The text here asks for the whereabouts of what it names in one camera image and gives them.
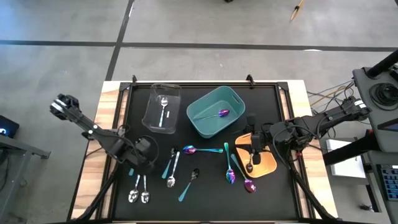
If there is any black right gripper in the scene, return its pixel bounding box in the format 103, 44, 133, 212
246, 113, 272, 166

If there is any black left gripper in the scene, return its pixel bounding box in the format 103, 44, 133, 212
124, 138, 158, 175

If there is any iridescent rainbow metal spoon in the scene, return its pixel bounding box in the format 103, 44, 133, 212
194, 108, 231, 122
230, 153, 257, 194
223, 142, 236, 185
182, 144, 224, 156

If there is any silver metal spoon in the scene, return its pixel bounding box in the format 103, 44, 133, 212
166, 151, 181, 189
127, 173, 142, 203
140, 174, 151, 204
158, 96, 169, 128

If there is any clear plastic bin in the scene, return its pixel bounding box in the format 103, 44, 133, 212
141, 82, 182, 135

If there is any mustard orange plastic bin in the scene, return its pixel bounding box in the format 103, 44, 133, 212
234, 132, 278, 179

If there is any teal plastic bin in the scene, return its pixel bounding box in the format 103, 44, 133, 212
186, 85, 246, 139

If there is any black table mat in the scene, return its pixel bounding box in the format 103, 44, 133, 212
123, 86, 298, 220

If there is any white box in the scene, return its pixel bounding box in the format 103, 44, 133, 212
325, 138, 367, 179

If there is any black cart beam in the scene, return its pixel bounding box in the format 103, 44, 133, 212
323, 132, 382, 166

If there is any grey equipment cart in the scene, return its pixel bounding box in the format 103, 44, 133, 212
352, 63, 398, 154

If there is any yellow black stick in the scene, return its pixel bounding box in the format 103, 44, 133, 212
289, 0, 305, 22

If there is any grey side table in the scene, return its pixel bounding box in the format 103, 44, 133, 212
0, 134, 52, 218

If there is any black computer with blue light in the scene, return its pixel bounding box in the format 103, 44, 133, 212
0, 114, 20, 139

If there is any dark tablet screen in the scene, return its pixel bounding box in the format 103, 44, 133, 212
377, 118, 398, 133

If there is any black pole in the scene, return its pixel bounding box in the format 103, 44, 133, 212
365, 49, 398, 79

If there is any lit keypad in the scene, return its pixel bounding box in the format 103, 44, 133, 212
381, 164, 398, 202

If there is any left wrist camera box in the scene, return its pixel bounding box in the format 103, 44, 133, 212
136, 137, 154, 154

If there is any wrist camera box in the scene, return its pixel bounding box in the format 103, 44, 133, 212
250, 133, 264, 154
136, 137, 154, 154

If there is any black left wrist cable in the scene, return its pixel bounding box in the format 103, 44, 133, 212
136, 134, 160, 170

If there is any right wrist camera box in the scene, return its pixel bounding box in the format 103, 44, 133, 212
250, 133, 264, 154

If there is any yellow floor cable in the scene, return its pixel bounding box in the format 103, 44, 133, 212
309, 84, 349, 108

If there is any black cable coil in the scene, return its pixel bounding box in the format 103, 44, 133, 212
369, 82, 398, 111

